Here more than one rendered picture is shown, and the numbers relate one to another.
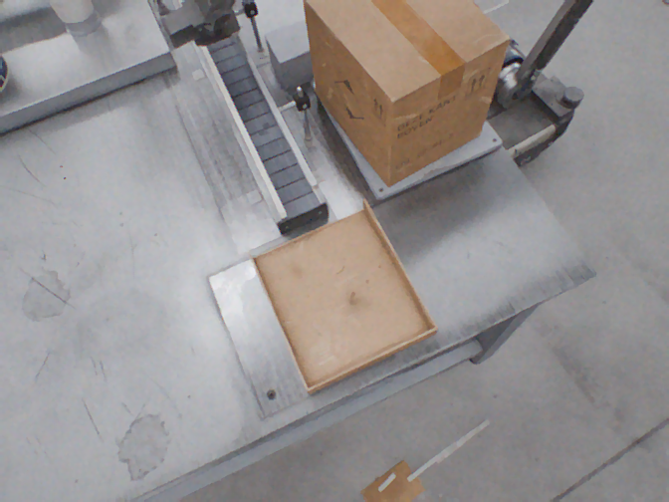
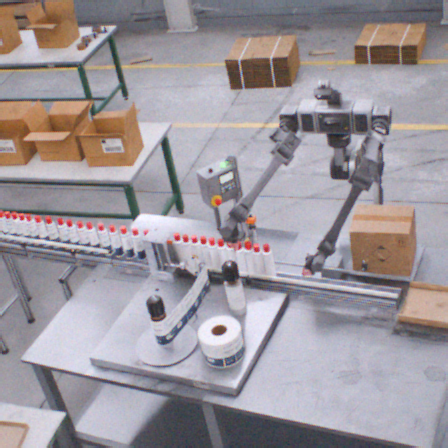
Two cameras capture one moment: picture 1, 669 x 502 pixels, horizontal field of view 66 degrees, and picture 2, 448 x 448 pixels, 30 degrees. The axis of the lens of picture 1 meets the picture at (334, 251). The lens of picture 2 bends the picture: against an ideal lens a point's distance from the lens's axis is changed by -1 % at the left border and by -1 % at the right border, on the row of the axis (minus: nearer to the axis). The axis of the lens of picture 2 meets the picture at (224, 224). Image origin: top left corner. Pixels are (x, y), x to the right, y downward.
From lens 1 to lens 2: 3.48 m
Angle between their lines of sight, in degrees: 40
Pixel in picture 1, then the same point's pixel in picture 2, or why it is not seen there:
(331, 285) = (429, 307)
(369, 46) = (385, 228)
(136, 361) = (403, 363)
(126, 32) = (261, 300)
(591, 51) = not seen: hidden behind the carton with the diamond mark
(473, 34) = (405, 210)
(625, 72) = not seen: hidden behind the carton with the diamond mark
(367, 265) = (431, 296)
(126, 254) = (358, 349)
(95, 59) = (263, 314)
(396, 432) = not seen: outside the picture
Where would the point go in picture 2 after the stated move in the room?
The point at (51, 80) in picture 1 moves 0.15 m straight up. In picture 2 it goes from (257, 329) to (252, 306)
